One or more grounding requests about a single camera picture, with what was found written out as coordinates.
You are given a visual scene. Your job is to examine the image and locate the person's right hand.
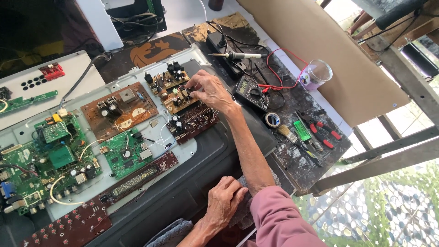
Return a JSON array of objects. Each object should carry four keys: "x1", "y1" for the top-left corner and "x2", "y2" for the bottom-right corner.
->
[{"x1": 186, "y1": 70, "x2": 241, "y2": 116}]

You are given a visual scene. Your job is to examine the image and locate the person's left hand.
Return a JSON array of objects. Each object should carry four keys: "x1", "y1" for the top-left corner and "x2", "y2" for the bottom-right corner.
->
[{"x1": 205, "y1": 176, "x2": 249, "y2": 229}]

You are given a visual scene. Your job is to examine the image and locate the brown board with green terminal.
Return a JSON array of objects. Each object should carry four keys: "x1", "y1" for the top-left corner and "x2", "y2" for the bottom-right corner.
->
[{"x1": 161, "y1": 86, "x2": 200, "y2": 115}]

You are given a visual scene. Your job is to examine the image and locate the small brown board black capacitors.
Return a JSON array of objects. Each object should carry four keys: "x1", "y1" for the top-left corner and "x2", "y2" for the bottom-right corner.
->
[{"x1": 144, "y1": 61, "x2": 190, "y2": 95}]

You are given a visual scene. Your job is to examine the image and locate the black power strip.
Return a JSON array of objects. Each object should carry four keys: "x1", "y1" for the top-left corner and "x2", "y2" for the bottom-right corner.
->
[{"x1": 205, "y1": 32, "x2": 248, "y2": 80}]

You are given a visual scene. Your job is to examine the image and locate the dark red amplifier circuit board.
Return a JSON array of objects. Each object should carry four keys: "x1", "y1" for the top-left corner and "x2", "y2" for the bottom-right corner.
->
[{"x1": 166, "y1": 102, "x2": 220, "y2": 145}]

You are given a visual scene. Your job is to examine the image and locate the soldering iron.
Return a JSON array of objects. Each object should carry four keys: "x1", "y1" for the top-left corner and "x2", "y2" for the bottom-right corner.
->
[{"x1": 208, "y1": 51, "x2": 268, "y2": 60}]

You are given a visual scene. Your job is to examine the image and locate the black digital multimeter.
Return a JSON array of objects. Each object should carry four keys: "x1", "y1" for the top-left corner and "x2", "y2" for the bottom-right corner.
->
[{"x1": 234, "y1": 75, "x2": 272, "y2": 112}]

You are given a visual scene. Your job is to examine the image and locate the large brown power circuit board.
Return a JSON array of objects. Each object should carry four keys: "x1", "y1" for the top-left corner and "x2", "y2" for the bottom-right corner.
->
[{"x1": 80, "y1": 82, "x2": 159, "y2": 140}]

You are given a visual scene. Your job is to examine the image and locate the black multimeter probe lead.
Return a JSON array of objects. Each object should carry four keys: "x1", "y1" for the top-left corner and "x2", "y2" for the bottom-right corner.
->
[{"x1": 252, "y1": 63, "x2": 287, "y2": 111}]

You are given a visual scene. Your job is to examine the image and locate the black electrical tape roll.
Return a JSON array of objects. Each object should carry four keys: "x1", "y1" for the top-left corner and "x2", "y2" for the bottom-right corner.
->
[{"x1": 263, "y1": 111, "x2": 282, "y2": 129}]

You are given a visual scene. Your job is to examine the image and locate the red multimeter probe lead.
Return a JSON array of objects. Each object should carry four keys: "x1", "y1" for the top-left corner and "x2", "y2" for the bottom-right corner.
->
[{"x1": 257, "y1": 48, "x2": 309, "y2": 94}]

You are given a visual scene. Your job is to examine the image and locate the grey television back panel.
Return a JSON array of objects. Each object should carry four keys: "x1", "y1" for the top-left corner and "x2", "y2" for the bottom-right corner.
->
[{"x1": 0, "y1": 43, "x2": 279, "y2": 247}]

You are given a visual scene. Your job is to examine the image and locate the medium green circuit board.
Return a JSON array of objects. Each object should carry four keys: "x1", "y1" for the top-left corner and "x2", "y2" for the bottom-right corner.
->
[{"x1": 99, "y1": 128, "x2": 155, "y2": 180}]

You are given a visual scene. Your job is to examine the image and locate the small paint brush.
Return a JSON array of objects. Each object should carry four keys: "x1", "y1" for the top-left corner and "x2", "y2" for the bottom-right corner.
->
[{"x1": 277, "y1": 124, "x2": 300, "y2": 145}]

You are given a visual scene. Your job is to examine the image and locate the long dark display circuit board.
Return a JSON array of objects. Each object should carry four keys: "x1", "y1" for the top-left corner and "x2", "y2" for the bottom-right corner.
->
[{"x1": 99, "y1": 152, "x2": 179, "y2": 206}]

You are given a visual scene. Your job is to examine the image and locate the white plastic casing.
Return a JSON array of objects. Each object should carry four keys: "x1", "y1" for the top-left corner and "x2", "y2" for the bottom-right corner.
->
[{"x1": 75, "y1": 0, "x2": 135, "y2": 52}]

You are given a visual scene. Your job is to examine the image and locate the green transparent lighter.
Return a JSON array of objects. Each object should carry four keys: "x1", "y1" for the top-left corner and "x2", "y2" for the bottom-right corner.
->
[{"x1": 293, "y1": 120, "x2": 312, "y2": 142}]

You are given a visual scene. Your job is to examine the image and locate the clear glass jar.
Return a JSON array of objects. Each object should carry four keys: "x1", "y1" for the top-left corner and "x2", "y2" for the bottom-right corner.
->
[{"x1": 300, "y1": 59, "x2": 333, "y2": 91}]

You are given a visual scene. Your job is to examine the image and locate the white metal panel with holes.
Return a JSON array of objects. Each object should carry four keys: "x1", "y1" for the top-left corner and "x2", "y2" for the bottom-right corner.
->
[{"x1": 0, "y1": 50, "x2": 106, "y2": 131}]

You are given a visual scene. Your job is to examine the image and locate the large brown cardboard sheet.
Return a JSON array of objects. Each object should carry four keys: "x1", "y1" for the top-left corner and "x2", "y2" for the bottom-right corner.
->
[{"x1": 236, "y1": 0, "x2": 411, "y2": 128}]

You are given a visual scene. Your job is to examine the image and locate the red plastic connector part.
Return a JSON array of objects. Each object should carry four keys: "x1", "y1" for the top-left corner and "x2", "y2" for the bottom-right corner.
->
[{"x1": 38, "y1": 62, "x2": 66, "y2": 81}]

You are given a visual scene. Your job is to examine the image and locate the grey towel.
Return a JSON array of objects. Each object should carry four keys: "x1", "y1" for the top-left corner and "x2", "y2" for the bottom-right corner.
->
[{"x1": 144, "y1": 169, "x2": 282, "y2": 247}]

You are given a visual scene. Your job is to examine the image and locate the pink shirt sleeve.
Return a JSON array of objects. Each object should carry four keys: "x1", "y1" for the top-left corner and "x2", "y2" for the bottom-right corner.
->
[{"x1": 240, "y1": 185, "x2": 328, "y2": 247}]

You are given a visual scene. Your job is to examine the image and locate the dark television screen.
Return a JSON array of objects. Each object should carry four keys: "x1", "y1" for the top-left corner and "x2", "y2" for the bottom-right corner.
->
[{"x1": 0, "y1": 0, "x2": 105, "y2": 80}]

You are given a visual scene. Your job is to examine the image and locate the narrow green strip circuit board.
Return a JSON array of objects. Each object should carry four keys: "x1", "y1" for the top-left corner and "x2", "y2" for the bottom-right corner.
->
[{"x1": 0, "y1": 90, "x2": 59, "y2": 114}]

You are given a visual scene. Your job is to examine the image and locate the large green main circuit board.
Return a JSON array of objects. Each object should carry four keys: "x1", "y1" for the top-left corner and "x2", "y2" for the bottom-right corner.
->
[{"x1": 0, "y1": 113, "x2": 103, "y2": 216}]

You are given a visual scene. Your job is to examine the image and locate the red-brown button circuit board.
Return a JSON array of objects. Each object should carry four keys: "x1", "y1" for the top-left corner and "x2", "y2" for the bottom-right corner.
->
[{"x1": 21, "y1": 199, "x2": 113, "y2": 247}]

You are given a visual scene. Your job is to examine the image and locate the black padded seat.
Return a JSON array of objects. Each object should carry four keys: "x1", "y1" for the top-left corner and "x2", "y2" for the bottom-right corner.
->
[{"x1": 375, "y1": 0, "x2": 430, "y2": 31}]

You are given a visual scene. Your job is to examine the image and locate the black box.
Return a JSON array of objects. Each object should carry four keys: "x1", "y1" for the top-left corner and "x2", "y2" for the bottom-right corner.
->
[{"x1": 401, "y1": 43, "x2": 439, "y2": 81}]

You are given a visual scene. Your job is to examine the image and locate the black case with cables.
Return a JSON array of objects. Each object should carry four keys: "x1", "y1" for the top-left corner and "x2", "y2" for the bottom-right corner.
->
[{"x1": 106, "y1": 0, "x2": 168, "y2": 44}]

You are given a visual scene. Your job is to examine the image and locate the thick grey cable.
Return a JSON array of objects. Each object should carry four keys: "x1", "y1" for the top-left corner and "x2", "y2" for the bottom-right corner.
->
[{"x1": 59, "y1": 51, "x2": 114, "y2": 111}]

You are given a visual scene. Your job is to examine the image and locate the dark handled screwdriver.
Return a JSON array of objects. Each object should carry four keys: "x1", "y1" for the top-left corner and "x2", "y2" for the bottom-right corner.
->
[{"x1": 298, "y1": 141, "x2": 324, "y2": 168}]

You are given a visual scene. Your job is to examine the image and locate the red handled pliers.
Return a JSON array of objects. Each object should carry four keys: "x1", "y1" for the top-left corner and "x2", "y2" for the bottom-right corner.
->
[{"x1": 296, "y1": 110, "x2": 343, "y2": 150}]

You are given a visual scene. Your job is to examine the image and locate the wooden railing frame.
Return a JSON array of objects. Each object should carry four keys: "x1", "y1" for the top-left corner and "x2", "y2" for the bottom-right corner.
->
[{"x1": 309, "y1": 0, "x2": 439, "y2": 198}]

